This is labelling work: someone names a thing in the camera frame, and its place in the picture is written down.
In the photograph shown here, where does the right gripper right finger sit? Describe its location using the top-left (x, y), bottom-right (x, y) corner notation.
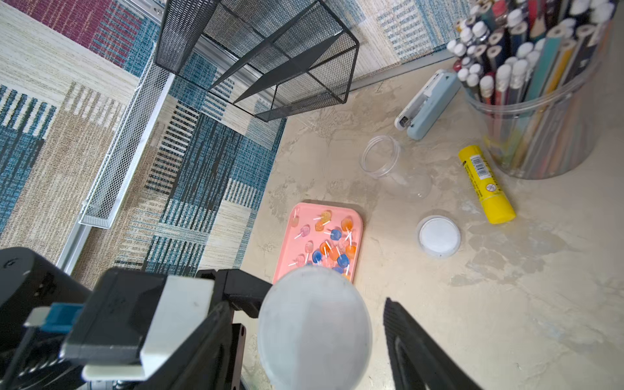
top-left (383, 298), bottom-right (479, 389)

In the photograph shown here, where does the white wire mesh basket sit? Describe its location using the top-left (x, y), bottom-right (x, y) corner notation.
top-left (78, 50), bottom-right (175, 229)

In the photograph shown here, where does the grey stapler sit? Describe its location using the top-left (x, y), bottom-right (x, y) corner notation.
top-left (394, 69), bottom-right (461, 141)

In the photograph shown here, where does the black wire shelf rack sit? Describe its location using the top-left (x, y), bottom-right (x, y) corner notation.
top-left (155, 1), bottom-right (360, 122)

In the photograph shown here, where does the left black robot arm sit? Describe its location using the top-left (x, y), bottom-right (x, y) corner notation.
top-left (1, 247), bottom-right (271, 389)

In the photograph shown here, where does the clear candy jar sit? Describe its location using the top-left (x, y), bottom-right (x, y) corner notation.
top-left (359, 135), bottom-right (432, 200)

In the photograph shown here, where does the translucent white jar lid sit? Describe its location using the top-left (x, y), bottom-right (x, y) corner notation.
top-left (417, 215), bottom-right (462, 258)

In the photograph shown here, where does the clear cup of pencils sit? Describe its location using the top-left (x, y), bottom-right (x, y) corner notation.
top-left (451, 1), bottom-right (618, 180)

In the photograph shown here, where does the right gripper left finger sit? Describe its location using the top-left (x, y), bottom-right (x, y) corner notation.
top-left (138, 302), bottom-right (233, 390)

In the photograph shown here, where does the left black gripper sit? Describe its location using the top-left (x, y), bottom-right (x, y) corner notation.
top-left (195, 269), bottom-right (272, 389)

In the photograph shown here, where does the white lid candy jar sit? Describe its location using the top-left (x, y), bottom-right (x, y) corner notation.
top-left (258, 266), bottom-right (373, 389)

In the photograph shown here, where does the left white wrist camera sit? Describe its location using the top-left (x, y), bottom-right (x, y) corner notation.
top-left (23, 268), bottom-right (215, 384)

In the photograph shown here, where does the pink plastic tray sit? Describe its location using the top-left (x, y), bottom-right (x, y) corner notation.
top-left (272, 202), bottom-right (364, 283)

